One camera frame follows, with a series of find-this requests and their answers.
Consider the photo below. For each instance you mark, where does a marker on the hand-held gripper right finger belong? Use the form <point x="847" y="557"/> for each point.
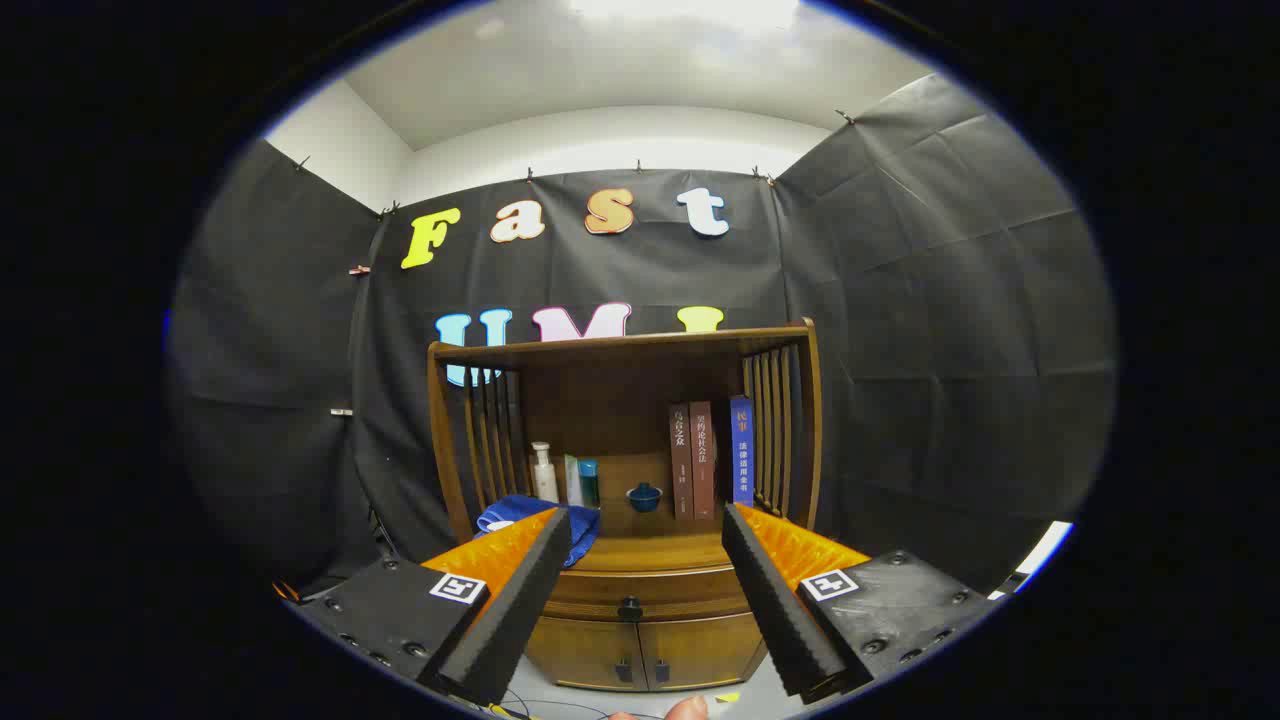
<point x="780" y="610"/>

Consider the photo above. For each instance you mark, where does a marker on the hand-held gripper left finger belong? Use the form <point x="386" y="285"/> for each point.
<point x="520" y="610"/>

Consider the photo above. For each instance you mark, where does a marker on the wooden drawer with black knob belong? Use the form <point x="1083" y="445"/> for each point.
<point x="680" y="590"/>

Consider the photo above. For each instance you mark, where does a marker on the wooden countertop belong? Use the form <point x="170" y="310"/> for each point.
<point x="660" y="545"/>

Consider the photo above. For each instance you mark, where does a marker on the wooden cabinet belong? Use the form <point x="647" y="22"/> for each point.
<point x="600" y="390"/>

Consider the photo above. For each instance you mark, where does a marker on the folded blue towel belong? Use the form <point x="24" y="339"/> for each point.
<point x="520" y="510"/>

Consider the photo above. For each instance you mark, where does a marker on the white pump bottle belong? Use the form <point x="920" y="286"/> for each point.
<point x="545" y="485"/>

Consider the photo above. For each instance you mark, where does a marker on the white and green box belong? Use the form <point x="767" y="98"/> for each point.
<point x="572" y="485"/>

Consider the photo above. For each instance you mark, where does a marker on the reddish brown book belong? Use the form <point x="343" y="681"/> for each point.
<point x="703" y="470"/>

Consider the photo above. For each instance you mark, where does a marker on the blue book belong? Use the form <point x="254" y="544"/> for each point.
<point x="742" y="450"/>

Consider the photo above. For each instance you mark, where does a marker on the blue lidded teacup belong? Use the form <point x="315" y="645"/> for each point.
<point x="644" y="498"/>

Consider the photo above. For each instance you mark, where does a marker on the dark brown book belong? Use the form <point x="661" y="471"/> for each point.
<point x="681" y="460"/>

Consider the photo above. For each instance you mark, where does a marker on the white panel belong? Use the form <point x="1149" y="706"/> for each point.
<point x="1040" y="555"/>

